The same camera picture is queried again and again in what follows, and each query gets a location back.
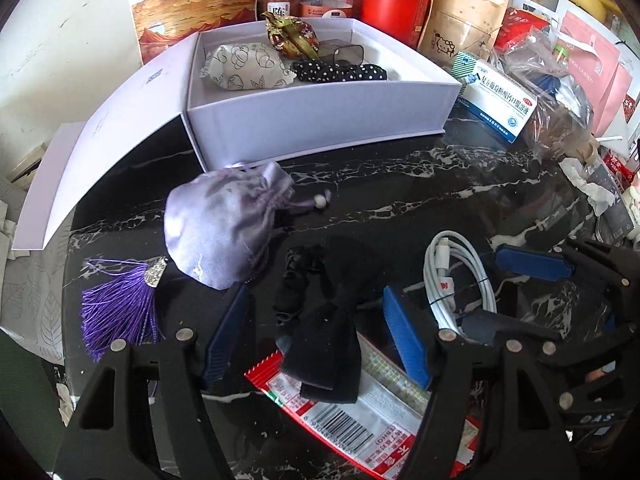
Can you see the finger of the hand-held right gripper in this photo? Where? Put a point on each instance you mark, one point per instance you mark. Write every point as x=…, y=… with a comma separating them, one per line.
x=530, y=262
x=500, y=326

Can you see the black bow hair clip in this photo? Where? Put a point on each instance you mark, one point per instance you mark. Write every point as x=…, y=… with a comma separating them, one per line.
x=325, y=340

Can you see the pink paper bag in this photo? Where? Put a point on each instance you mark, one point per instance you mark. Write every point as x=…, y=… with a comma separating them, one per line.
x=600, y=70

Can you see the leaf-printed white cloth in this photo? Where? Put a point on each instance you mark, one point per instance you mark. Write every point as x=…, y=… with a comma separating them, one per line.
x=30, y=300

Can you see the black polka-dot hair scrunchie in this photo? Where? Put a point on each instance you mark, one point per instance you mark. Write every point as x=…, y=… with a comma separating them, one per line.
x=340, y=72

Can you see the red white snack packet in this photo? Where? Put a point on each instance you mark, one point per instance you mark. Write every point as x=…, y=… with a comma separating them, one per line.
x=350, y=425

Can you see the purple tassel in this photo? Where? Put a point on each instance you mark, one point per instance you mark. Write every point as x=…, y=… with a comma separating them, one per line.
x=120, y=310

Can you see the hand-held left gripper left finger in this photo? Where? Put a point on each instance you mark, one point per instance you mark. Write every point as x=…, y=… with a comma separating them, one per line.
x=227, y=330

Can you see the red snack bag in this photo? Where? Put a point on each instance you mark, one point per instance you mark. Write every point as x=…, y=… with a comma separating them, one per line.
x=520, y=22

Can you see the white gift box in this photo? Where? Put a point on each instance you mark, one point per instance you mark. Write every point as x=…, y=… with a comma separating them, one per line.
x=325, y=115

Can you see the kraft paper bag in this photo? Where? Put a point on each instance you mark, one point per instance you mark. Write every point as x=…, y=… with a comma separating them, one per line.
x=465, y=15

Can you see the white blue medicine box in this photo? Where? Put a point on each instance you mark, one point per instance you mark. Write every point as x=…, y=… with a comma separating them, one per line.
x=500, y=105

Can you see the white patterned packet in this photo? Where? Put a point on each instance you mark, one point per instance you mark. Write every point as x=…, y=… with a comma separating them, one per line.
x=245, y=65

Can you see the crumpled white tissue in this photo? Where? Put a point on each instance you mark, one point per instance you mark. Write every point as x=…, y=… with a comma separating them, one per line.
x=592, y=185

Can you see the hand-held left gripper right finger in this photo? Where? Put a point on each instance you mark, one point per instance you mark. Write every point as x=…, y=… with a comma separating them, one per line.
x=405, y=340

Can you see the large white pouch orange art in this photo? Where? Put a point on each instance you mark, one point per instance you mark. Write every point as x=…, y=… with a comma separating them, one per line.
x=200, y=10

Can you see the brown snack packet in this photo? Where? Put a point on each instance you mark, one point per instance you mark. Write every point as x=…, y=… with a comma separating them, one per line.
x=290, y=35

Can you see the red canister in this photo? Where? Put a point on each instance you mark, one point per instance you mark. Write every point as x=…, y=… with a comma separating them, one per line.
x=395, y=5

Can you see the clear plastic bag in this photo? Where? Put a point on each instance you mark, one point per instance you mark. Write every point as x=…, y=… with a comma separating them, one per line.
x=555, y=110

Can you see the clear jar red contents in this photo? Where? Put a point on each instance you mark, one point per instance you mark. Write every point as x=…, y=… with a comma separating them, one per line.
x=325, y=2

